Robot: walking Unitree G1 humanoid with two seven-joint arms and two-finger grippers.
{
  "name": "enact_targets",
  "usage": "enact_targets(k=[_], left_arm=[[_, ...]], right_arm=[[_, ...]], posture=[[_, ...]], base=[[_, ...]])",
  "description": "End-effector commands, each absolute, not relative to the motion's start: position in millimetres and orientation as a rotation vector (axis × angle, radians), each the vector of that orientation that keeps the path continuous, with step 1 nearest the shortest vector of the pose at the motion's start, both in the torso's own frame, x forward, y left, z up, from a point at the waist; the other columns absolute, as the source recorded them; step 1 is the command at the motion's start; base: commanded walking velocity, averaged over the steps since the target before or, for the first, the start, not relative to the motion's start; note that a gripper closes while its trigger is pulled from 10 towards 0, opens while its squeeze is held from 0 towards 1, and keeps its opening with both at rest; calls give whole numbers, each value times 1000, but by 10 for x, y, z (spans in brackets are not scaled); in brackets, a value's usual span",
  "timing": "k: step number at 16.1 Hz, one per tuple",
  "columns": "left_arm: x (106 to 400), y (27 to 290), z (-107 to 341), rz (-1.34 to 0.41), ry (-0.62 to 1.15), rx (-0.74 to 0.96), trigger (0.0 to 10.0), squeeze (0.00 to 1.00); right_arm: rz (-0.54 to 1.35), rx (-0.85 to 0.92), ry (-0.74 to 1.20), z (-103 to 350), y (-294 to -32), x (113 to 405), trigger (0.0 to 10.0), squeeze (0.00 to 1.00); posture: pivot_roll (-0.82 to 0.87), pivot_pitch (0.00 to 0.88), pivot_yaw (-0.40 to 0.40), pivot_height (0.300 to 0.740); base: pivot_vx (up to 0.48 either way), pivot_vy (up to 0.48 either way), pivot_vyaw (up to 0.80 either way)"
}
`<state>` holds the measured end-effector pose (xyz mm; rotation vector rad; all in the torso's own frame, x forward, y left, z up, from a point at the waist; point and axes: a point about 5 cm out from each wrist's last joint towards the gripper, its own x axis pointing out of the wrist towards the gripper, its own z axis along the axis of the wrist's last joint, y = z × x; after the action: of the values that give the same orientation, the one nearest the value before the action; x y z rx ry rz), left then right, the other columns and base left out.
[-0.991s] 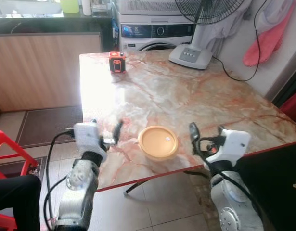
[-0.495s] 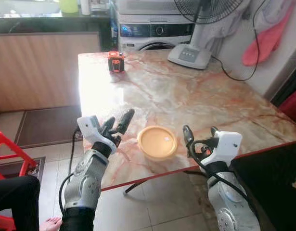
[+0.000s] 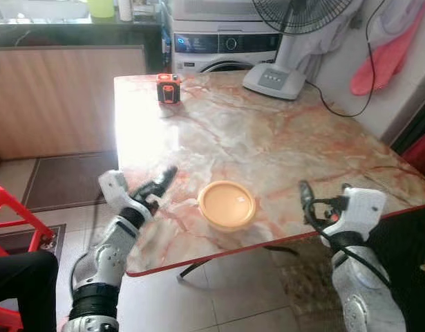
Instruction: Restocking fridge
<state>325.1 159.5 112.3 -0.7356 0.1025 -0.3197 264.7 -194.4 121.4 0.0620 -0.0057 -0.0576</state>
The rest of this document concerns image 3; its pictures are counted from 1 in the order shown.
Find red plastic chair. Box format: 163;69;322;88
0;183;59;332

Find black stone countertop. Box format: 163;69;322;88
0;17;164;49

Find black fan white base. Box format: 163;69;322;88
242;0;358;101

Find metal table leg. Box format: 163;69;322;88
176;242;299;282

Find wooden cabinet panel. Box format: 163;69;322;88
0;46;149;161

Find person's leg black trousers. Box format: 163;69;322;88
0;250;59;332

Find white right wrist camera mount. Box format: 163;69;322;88
321;187;388;241

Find pink hanging cloth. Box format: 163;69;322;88
349;3;424;96

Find black fan power cable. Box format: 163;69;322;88
303;0;391;118

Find yellow-green plastic cup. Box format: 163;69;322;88
88;0;116;19

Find orange black laser level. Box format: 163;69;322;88
156;73;182;105

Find white bottle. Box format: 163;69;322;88
118;0;134;21

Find white dryer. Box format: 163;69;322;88
169;0;268;23

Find dark brown floor mat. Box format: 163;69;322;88
22;151;120;212

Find white basin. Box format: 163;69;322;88
0;0;88;20

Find pale grey hanging garment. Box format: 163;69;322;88
288;0;424;77

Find round orange lidded container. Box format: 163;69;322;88
198;181;257;232

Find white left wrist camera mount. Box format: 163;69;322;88
98;169;161;216

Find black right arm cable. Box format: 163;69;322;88
303;197;394;291

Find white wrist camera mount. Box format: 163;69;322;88
98;169;161;216
321;187;388;241

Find dark patterned floor mat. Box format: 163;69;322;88
0;223;66;257

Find white washing machine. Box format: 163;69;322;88
169;19;285;74

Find red fabric item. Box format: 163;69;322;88
404;128;425;177

